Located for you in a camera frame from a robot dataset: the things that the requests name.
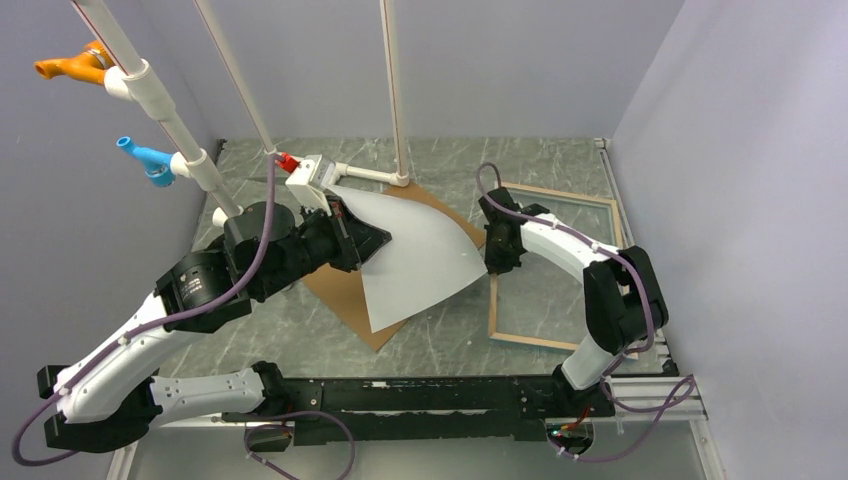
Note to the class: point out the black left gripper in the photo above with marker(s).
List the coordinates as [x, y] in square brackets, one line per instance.
[355, 239]

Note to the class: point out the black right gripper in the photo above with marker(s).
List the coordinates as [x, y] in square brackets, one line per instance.
[497, 265]

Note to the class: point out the wooden frame backing board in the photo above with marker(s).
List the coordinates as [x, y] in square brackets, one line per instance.
[343, 293]

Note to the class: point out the colourful photo poster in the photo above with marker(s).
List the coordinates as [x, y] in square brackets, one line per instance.
[433, 253]

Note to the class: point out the wooden picture frame with glass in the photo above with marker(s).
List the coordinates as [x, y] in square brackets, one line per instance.
[538, 304]

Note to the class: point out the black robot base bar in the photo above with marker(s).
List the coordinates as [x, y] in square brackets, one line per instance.
[522, 407]

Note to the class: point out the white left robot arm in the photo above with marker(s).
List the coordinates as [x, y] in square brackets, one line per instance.
[115, 395]

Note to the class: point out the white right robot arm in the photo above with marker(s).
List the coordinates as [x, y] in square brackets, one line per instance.
[623, 301]

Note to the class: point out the blue plastic hook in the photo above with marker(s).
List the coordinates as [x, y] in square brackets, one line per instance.
[156, 164]

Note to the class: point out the orange plastic hook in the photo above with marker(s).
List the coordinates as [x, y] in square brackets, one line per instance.
[89, 66]

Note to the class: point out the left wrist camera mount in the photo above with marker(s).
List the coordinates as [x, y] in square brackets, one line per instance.
[308, 178]

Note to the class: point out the aluminium rail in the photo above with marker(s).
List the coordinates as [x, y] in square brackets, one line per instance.
[637, 397]

